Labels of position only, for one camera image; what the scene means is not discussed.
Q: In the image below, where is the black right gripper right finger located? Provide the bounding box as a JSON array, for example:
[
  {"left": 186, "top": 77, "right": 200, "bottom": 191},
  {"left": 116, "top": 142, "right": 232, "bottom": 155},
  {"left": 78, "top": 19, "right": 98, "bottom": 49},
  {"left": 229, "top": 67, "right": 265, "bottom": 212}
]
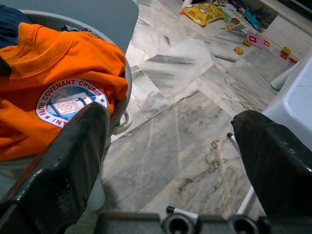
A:
[{"left": 230, "top": 109, "right": 312, "bottom": 221}]

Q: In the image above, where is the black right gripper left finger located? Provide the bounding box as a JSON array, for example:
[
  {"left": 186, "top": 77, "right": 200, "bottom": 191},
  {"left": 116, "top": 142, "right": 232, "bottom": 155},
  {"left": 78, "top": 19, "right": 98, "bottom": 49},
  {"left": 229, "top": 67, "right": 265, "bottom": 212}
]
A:
[{"left": 0, "top": 102, "right": 111, "bottom": 234}]

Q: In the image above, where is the orange shirt round logo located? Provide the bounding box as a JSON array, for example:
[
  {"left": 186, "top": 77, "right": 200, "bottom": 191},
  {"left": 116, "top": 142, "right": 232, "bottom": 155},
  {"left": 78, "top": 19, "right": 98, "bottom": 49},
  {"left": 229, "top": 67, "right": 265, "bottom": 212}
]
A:
[{"left": 0, "top": 21, "right": 130, "bottom": 162}]

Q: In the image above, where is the white table leg black cap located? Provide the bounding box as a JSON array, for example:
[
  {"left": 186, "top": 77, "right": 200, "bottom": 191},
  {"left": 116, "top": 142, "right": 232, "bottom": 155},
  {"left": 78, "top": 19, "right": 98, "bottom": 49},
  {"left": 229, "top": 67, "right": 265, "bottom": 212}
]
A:
[
  {"left": 166, "top": 206, "right": 198, "bottom": 219},
  {"left": 226, "top": 132, "right": 239, "bottom": 153}
]

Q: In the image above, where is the pale grey folding table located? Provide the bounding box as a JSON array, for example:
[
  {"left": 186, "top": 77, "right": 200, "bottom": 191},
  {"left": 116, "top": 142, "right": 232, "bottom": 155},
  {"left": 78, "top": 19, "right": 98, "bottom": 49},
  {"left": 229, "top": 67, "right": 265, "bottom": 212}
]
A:
[{"left": 262, "top": 52, "right": 312, "bottom": 147}]

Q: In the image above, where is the small white table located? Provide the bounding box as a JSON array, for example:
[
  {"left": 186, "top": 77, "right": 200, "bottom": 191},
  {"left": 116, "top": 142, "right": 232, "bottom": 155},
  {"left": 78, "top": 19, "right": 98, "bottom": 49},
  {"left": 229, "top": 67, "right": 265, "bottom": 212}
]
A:
[{"left": 270, "top": 57, "right": 307, "bottom": 91}]

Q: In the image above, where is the pink foam tile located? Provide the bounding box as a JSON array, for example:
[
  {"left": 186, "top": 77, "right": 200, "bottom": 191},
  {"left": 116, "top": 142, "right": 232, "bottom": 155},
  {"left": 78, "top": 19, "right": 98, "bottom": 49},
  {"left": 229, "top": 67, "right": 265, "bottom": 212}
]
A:
[{"left": 245, "top": 31, "right": 272, "bottom": 51}]

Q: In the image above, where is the white television console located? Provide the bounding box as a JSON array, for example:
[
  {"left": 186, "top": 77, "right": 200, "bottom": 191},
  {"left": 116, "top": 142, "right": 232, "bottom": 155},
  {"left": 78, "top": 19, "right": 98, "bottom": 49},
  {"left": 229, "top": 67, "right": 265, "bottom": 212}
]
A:
[{"left": 258, "top": 0, "right": 312, "bottom": 53}]

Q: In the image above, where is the blue checked cloth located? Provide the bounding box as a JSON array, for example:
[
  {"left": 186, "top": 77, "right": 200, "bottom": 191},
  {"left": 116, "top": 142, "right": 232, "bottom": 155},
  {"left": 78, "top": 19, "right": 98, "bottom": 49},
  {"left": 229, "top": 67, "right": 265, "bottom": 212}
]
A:
[{"left": 60, "top": 23, "right": 98, "bottom": 37}]

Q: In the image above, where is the round grey laundry basket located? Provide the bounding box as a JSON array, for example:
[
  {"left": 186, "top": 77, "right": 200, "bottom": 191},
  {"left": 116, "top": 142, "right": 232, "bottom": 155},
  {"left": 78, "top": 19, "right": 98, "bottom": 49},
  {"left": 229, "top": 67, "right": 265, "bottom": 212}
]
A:
[{"left": 0, "top": 9, "right": 134, "bottom": 176}]

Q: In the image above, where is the navy garment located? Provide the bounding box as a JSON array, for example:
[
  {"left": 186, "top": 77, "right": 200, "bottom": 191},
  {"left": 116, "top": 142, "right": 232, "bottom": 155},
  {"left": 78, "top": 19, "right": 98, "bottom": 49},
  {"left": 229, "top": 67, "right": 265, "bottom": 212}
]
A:
[{"left": 0, "top": 4, "right": 34, "bottom": 49}]

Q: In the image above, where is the pale blue plastic child chair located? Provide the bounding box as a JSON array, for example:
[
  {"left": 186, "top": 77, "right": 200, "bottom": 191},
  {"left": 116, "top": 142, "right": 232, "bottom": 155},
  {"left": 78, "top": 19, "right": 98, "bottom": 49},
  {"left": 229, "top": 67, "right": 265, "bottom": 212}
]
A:
[{"left": 0, "top": 0, "right": 139, "bottom": 212}]

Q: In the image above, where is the yellow printed pillow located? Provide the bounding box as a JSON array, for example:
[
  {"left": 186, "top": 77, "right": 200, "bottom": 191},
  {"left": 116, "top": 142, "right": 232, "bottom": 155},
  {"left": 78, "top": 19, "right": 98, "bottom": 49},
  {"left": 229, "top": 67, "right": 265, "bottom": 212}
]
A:
[{"left": 181, "top": 2, "right": 225, "bottom": 27}]

